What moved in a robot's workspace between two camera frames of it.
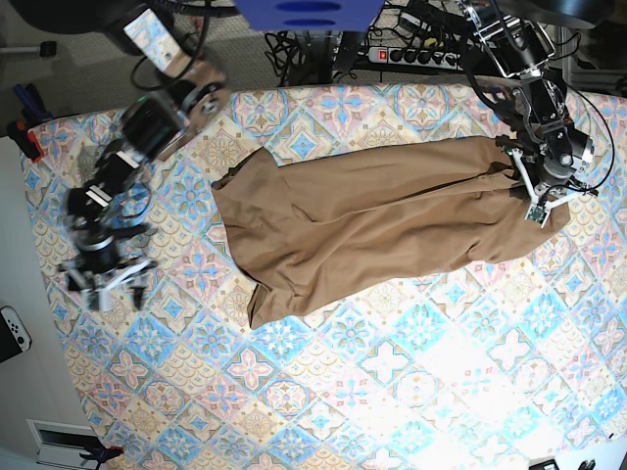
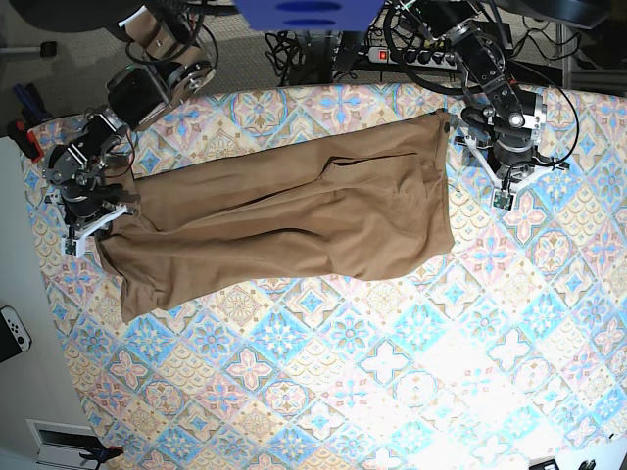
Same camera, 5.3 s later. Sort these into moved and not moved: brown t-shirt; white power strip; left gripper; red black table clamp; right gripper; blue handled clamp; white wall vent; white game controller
Moved: left gripper; brown t-shirt; right gripper
Not moved: white power strip; white wall vent; blue handled clamp; white game controller; red black table clamp
